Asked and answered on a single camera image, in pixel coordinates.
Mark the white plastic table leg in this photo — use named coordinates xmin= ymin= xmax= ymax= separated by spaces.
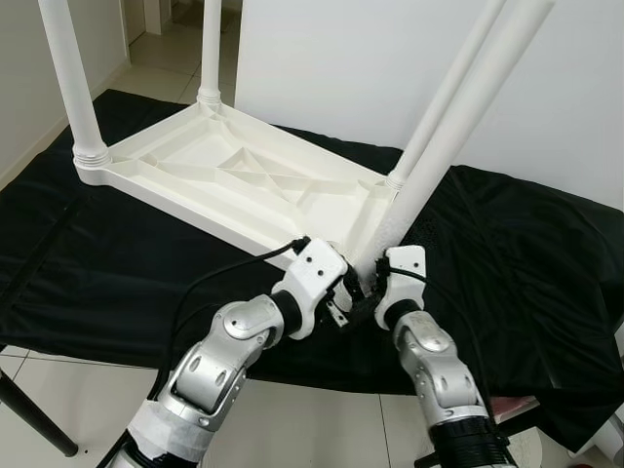
xmin=39 ymin=0 xmax=110 ymax=169
xmin=385 ymin=0 xmax=510 ymax=191
xmin=198 ymin=0 xmax=223 ymax=110
xmin=351 ymin=0 xmax=557 ymax=279

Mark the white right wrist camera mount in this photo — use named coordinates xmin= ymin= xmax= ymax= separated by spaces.
xmin=375 ymin=246 xmax=428 ymax=331

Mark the white door frame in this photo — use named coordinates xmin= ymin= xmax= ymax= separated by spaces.
xmin=144 ymin=0 xmax=172 ymax=35

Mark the pink stool seat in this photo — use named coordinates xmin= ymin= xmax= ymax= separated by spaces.
xmin=487 ymin=395 xmax=542 ymax=420

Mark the white plastic table top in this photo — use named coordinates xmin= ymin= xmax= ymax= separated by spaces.
xmin=73 ymin=102 xmax=403 ymax=284

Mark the black tablecloth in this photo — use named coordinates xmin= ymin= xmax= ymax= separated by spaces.
xmin=0 ymin=90 xmax=624 ymax=451

